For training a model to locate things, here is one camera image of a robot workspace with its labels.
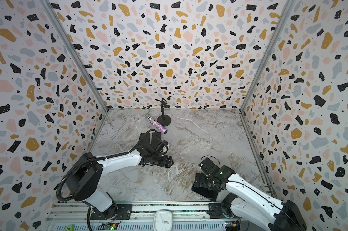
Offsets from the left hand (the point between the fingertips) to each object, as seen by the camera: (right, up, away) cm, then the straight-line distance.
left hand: (169, 161), depth 86 cm
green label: (-45, -27, -18) cm, 56 cm away
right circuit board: (+33, -29, -14) cm, 46 cm away
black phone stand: (-7, +25, +28) cm, 38 cm away
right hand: (+17, -10, -7) cm, 21 cm away
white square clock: (-1, -24, -17) cm, 30 cm away
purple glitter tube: (-11, +21, +21) cm, 31 cm away
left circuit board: (-27, -28, -16) cm, 42 cm away
